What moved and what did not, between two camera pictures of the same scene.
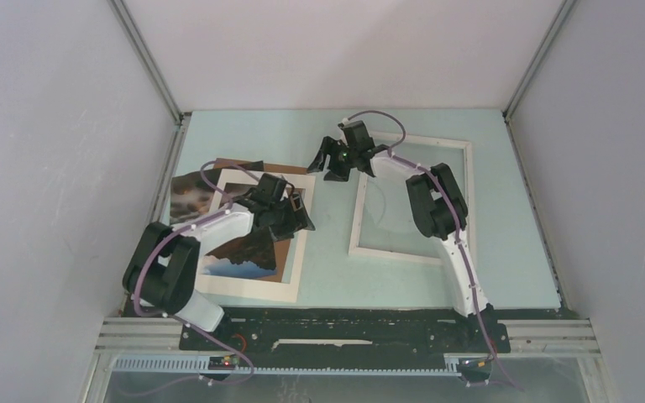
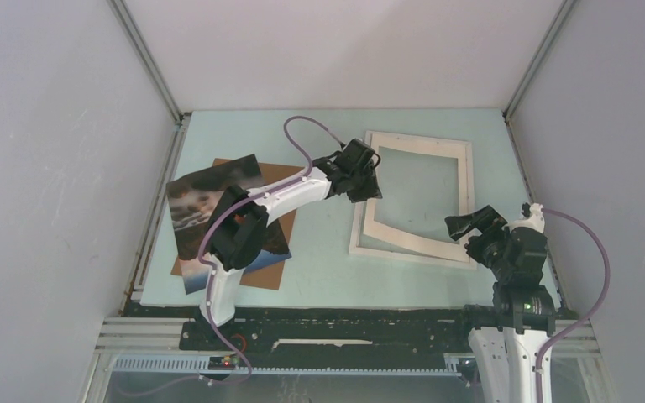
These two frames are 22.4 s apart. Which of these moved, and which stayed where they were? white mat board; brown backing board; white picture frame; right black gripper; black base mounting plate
Moved: white mat board; brown backing board; right black gripper
Stayed: white picture frame; black base mounting plate
